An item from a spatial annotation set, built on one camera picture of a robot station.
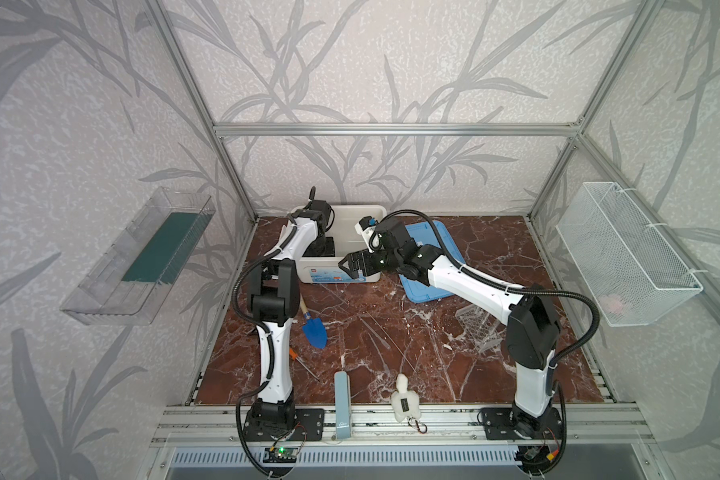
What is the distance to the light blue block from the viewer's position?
2.33 ft

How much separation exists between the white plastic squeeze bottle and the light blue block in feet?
0.39

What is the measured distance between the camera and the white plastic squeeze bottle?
751 millimetres
